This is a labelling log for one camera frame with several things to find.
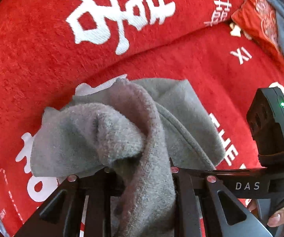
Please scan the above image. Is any grey fleece garment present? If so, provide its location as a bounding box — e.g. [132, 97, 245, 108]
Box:
[30, 78, 225, 236]

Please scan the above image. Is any person's right hand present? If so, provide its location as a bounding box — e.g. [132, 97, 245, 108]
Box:
[247, 194, 284, 228]

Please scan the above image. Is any red blanket with white lettering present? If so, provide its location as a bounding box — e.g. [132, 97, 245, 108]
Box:
[0, 0, 284, 236]

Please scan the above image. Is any red embroidered pillow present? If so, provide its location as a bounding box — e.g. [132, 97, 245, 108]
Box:
[231, 0, 284, 67]

